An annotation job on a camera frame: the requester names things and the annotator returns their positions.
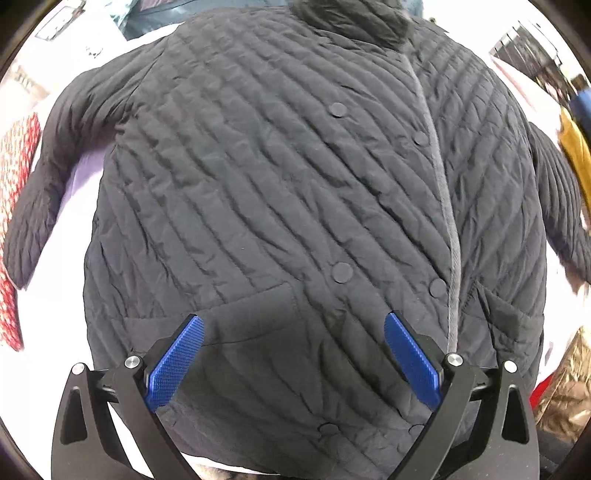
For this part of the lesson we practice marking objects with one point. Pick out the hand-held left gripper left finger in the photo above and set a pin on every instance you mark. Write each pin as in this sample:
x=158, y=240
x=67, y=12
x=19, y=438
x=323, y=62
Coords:
x=178, y=360

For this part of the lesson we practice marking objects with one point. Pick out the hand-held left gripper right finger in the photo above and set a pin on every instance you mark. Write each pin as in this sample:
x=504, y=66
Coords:
x=411, y=360

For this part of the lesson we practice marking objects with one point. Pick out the black quilted jacket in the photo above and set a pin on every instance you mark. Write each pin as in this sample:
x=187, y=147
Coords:
x=277, y=184

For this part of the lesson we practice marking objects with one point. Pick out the gold shiny cloth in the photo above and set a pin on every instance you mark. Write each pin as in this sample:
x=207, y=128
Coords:
x=570, y=392

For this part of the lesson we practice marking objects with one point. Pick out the red white patterned cloth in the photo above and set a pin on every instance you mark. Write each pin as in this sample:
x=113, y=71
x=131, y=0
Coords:
x=14, y=152

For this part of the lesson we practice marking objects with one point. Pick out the yellow garment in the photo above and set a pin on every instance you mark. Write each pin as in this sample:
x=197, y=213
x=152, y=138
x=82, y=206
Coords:
x=577, y=147

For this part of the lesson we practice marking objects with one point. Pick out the teal garment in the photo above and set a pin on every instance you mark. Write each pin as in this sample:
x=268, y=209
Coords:
x=138, y=18

